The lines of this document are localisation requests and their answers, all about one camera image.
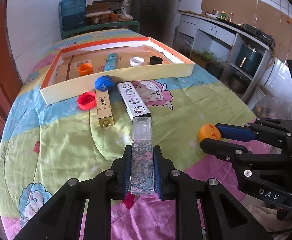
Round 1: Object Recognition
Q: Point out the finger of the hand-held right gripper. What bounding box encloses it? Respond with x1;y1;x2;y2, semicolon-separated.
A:
215;118;292;153
200;137;292;167

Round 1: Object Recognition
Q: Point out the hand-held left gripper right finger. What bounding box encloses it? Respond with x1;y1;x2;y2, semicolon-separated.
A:
153;145;274;240

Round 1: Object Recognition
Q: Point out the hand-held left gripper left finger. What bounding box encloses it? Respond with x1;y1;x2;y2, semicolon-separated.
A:
13;145;132;240

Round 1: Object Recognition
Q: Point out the clear floral spray bottle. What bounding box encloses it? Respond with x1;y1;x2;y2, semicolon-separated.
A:
130;116;154;196

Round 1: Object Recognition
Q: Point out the yellow bottle cap red print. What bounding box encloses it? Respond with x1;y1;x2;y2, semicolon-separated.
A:
198;123;221;141

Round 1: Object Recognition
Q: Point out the gold lipstick case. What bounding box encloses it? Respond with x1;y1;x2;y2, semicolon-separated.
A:
96;90;116;128

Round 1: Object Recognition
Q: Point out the white cartoon print case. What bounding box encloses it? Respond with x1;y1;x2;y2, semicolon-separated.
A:
116;81;151;123

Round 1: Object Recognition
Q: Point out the blue bottle cap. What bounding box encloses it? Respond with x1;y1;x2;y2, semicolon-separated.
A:
94;76;113;92

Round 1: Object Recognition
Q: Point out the shallow white box orange rim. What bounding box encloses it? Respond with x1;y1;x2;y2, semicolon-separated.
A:
40;37;195;105

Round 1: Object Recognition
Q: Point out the white bottle cap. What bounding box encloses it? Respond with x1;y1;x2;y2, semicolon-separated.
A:
130;57;145;67

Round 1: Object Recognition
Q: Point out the orange bottle cap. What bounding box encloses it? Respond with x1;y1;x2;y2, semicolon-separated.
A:
77;64;94;76

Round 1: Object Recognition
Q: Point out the teal patterned lighter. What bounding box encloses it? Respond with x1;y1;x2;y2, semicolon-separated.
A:
104;53;118;72

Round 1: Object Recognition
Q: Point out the large clear plastic bag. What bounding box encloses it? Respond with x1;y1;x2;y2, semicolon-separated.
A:
252;94;292;120

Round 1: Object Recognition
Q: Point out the steel cooking pot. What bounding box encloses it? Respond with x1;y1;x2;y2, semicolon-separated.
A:
228;74;247;94

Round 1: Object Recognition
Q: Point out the potted grass planter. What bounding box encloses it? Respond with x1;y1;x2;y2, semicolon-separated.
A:
191;47;213;68
207;55;225;78

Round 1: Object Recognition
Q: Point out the teal air fryer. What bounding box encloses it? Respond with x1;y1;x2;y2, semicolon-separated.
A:
235;43;263;74

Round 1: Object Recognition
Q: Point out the black gas stove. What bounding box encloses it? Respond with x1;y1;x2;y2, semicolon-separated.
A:
243;24;277;48

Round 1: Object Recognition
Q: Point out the grey kitchen counter cabinet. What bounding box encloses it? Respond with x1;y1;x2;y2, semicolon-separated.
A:
175;10;277;105

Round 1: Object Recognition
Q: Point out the flattened cardboard liner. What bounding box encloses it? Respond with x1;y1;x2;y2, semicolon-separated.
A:
54;44;174;84

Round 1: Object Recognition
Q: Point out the green metal table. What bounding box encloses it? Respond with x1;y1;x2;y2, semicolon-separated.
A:
61;20;141;39

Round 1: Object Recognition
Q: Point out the dark grey refrigerator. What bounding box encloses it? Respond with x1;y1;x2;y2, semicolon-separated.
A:
131;0;171;43

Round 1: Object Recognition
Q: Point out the clear plastic food bag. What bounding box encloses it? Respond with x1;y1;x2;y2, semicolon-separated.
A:
118;6;134;22

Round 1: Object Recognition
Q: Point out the brown cardboard box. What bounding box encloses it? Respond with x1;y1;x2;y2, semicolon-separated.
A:
86;4;109;14

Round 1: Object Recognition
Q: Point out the blue water jug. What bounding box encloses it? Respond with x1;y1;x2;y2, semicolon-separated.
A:
59;0;87;32

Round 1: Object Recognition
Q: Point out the cardboard wall panel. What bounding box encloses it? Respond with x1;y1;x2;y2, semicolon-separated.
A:
201;0;259;17
257;0;292;30

